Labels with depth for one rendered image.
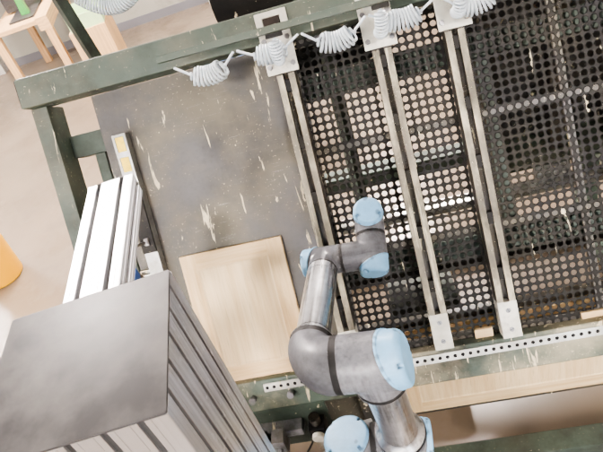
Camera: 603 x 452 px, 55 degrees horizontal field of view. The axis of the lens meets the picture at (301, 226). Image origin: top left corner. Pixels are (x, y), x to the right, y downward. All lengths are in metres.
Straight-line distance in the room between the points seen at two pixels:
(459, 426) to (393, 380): 1.84
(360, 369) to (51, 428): 0.56
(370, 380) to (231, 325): 1.07
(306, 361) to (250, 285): 0.95
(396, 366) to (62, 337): 0.58
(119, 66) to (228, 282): 0.80
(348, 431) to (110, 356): 0.84
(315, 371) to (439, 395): 1.53
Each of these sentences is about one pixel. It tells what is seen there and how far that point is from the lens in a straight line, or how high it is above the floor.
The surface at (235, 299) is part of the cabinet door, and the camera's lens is 2.09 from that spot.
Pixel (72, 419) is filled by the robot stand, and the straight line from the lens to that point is 0.78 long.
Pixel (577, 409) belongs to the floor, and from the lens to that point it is 3.00.
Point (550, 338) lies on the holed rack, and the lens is 2.11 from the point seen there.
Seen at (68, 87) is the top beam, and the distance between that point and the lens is 2.11.
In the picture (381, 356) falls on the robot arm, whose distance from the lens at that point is 1.11.
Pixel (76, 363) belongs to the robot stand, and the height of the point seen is 2.03.
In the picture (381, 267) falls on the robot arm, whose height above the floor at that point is 1.54.
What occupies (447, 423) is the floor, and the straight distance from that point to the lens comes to 2.96.
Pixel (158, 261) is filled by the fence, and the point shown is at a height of 1.33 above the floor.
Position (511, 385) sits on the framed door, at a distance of 2.65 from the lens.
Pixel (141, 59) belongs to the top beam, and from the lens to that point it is 2.01.
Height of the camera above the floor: 2.55
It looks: 38 degrees down
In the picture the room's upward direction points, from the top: 20 degrees counter-clockwise
